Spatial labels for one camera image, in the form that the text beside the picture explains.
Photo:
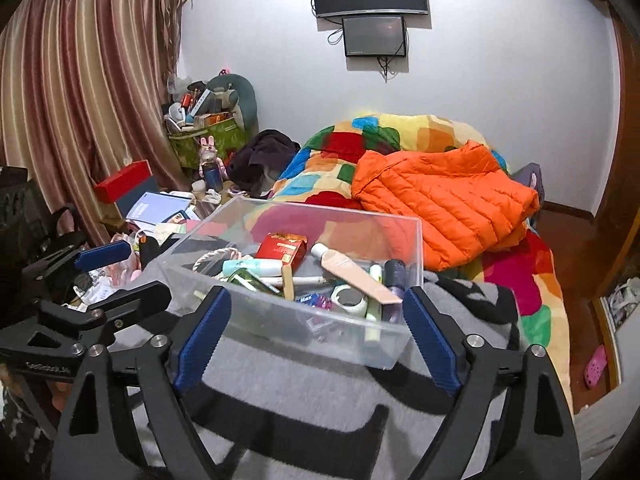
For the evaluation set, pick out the clear plastic box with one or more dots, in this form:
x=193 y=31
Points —
x=350 y=220

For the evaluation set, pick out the long red box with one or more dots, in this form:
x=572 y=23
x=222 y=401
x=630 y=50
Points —
x=122 y=182

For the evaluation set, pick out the orange down jacket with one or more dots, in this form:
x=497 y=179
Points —
x=440 y=195

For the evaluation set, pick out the green bag of clutter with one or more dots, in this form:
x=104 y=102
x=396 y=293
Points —
x=200 y=145

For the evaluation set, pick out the mint and white tube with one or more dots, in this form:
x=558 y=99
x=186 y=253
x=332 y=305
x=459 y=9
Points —
x=250 y=267

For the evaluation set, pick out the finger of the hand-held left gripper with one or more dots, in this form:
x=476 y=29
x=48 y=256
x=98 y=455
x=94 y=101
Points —
x=102 y=255
x=135 y=300

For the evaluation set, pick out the dark green container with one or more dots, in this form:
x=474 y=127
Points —
x=247 y=281

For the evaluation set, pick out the blue purple packet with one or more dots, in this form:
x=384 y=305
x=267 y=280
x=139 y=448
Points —
x=312 y=301

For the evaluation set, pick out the grey and black blanket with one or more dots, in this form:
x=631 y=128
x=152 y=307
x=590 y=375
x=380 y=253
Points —
x=300 y=400

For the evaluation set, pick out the blue notebook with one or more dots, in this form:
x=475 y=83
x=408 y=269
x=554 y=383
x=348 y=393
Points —
x=157 y=207

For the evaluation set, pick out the pink plastic bag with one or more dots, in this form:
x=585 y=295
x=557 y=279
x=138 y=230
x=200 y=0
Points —
x=125 y=260

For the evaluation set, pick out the colourful patchwork blanket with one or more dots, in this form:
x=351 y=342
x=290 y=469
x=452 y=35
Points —
x=520 y=285

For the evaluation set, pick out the dark purple bottle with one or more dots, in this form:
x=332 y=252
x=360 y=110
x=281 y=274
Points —
x=395 y=285

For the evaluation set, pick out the white slim pen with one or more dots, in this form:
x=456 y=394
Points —
x=300 y=279

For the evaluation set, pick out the white round device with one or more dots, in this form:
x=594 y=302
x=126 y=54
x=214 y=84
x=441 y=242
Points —
x=350 y=302

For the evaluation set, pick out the white shoes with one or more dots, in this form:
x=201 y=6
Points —
x=625 y=300

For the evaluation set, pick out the red carton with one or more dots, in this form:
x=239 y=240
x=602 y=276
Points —
x=280 y=252

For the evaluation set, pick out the striped brown curtain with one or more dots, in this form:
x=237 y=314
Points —
x=75 y=85

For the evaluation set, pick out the light green tube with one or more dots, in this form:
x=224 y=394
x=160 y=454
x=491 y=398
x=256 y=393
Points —
x=374 y=330

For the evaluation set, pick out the small black monitor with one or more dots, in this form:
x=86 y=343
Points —
x=374 y=35

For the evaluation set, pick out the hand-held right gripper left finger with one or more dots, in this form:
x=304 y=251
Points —
x=200 y=340

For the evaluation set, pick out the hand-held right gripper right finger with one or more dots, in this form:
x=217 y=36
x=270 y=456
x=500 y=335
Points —
x=432 y=340

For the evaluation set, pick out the pink rabbit toy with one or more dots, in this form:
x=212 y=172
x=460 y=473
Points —
x=210 y=160

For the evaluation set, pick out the peach tube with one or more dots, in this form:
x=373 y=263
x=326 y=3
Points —
x=355 y=275

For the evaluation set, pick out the pink clog shoe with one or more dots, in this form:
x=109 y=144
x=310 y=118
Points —
x=596 y=365

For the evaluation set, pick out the dark clothes pile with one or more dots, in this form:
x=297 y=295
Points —
x=260 y=160

